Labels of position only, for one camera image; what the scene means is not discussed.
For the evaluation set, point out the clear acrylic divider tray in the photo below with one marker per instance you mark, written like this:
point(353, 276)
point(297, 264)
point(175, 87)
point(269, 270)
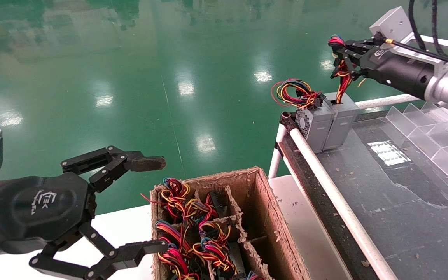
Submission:
point(434, 144)

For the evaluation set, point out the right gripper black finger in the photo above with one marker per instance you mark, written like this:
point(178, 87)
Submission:
point(358, 46)
point(357, 66)

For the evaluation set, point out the brown cardboard divider box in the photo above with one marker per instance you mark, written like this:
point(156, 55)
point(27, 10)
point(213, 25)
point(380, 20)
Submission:
point(270, 217)

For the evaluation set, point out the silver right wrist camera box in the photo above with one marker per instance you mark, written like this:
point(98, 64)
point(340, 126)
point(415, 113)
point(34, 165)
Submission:
point(393, 23)

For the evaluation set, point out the white pipe rack frame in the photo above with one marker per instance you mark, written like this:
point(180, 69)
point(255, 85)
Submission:
point(325, 182)

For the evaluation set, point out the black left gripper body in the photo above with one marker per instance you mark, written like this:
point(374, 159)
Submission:
point(37, 206)

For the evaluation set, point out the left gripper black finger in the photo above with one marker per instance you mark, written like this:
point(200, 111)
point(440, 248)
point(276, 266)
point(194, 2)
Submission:
point(111, 161)
point(130, 252)

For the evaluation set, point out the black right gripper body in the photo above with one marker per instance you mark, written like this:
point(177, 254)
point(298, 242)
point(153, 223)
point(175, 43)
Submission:
point(399, 68)

